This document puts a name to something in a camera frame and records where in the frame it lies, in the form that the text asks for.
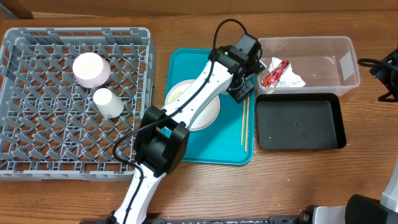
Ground grey plastic dish rack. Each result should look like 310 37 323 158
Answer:
1 27 156 181

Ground black plastic tray bin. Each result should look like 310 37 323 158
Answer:
256 93 346 150

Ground clear plastic bin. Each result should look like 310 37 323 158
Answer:
255 36 360 96

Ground left wooden chopstick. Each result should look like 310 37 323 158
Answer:
241 100 246 145

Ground wooden chopstick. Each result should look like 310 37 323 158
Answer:
241 100 246 145
244 96 250 152

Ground white paper cup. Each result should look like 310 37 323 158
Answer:
93 88 124 118

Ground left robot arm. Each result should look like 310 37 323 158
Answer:
106 33 265 223

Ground small pink bowl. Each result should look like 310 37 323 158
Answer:
72 52 111 88

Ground large white plate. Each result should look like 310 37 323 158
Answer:
165 79 221 131

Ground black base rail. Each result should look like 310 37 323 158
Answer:
79 215 308 224

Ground white tissue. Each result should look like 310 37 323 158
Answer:
269 57 306 88

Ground rice leftovers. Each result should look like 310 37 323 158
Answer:
166 89 183 104

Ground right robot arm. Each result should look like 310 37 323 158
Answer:
291 50 397 224

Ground teal serving tray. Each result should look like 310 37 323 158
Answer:
165 49 255 166

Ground red snack wrapper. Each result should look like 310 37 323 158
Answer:
261 60 290 88

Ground right wooden chopstick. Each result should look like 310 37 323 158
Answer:
244 96 250 152

